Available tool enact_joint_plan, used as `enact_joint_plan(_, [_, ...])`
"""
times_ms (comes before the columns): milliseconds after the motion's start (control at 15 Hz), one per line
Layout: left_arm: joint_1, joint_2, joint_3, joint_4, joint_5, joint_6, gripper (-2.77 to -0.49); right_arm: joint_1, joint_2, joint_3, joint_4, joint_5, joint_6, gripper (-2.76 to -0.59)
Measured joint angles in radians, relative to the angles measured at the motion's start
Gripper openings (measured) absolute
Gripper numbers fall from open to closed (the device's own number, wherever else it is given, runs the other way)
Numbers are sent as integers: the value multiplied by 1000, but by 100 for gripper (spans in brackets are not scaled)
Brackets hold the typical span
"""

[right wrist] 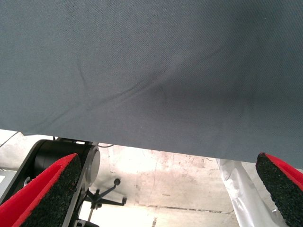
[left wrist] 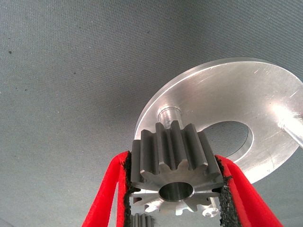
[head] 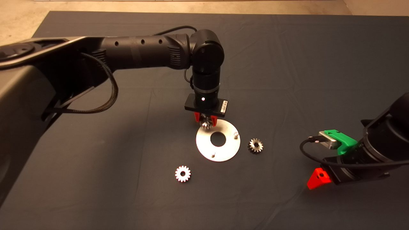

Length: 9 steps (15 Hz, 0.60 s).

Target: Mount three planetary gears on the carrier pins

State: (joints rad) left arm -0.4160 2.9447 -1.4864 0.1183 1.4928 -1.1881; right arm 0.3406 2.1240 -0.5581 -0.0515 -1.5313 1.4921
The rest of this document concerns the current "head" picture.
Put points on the bright steel planetary gear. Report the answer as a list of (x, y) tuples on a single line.
[(187, 175)]

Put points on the round metal carrier plate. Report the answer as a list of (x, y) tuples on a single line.
[(204, 145)]

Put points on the dark steel planetary gear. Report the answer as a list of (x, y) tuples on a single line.
[(205, 123), (259, 147)]

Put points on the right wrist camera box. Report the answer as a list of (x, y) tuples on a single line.
[(329, 141)]

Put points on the right green camera mount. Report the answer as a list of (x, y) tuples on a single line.
[(347, 143)]

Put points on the dark grey table cloth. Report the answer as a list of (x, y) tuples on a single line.
[(287, 64)]

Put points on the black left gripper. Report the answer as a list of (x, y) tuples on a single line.
[(206, 104)]

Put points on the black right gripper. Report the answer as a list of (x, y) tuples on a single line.
[(356, 172)]

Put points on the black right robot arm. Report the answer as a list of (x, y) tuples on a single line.
[(394, 135)]

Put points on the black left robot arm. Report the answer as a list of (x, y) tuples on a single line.
[(143, 52)]

